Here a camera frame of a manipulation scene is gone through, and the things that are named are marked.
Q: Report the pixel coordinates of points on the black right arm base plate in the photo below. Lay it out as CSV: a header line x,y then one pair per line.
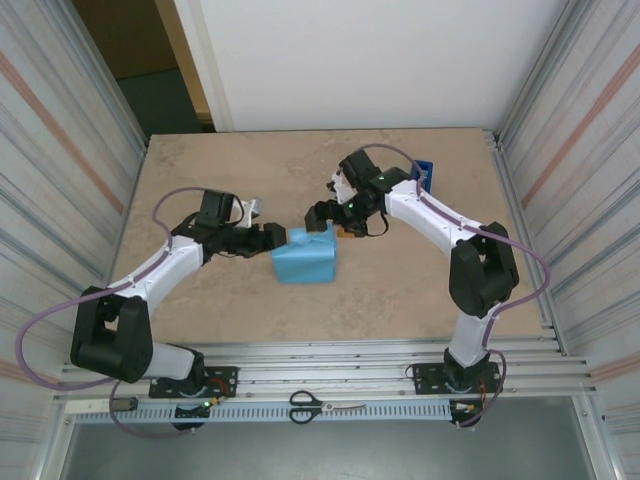
x,y
425,377

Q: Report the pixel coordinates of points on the aluminium frame rails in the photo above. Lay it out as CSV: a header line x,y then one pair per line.
x,y
325,370

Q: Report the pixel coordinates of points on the blue wrapping paper sheet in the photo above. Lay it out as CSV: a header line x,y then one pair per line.
x,y
305,260

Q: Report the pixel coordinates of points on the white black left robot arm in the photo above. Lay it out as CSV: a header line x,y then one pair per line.
x,y
110,345

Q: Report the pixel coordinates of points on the aluminium side rail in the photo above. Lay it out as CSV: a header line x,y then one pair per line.
x,y
132,200
525,240

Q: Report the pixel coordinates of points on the black controller board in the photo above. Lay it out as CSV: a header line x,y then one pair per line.
x,y
467,409
190,411

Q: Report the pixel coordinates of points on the blue tape dispenser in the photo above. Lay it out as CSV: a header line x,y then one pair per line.
x,y
429,172

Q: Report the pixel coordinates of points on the brown wooden door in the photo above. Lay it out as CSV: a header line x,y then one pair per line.
x,y
125,35

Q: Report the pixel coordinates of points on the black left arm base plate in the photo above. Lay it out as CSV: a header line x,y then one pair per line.
x,y
225,375

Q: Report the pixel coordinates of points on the grey metal lower shelf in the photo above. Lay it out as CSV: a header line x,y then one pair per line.
x,y
325,450

